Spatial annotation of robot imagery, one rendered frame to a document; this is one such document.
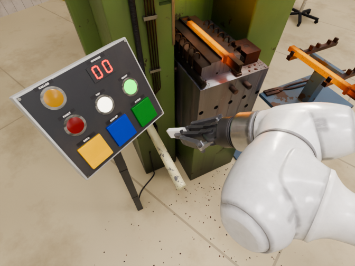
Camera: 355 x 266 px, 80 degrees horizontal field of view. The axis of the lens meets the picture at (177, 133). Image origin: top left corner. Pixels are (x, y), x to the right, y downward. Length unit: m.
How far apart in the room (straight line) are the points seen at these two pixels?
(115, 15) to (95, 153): 0.48
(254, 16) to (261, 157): 0.96
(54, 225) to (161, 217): 0.73
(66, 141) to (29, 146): 1.62
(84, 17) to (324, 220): 1.27
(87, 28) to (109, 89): 0.72
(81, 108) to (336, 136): 0.56
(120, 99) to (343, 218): 0.58
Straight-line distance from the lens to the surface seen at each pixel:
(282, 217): 0.28
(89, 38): 1.37
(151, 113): 0.73
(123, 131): 0.68
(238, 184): 0.29
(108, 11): 0.85
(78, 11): 1.31
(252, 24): 1.22
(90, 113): 0.64
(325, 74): 1.11
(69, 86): 0.62
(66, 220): 1.76
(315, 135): 0.39
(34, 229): 1.84
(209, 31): 1.19
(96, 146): 0.65
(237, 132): 0.46
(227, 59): 0.99
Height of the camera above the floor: 1.53
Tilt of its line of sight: 53 degrees down
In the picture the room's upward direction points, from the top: straight up
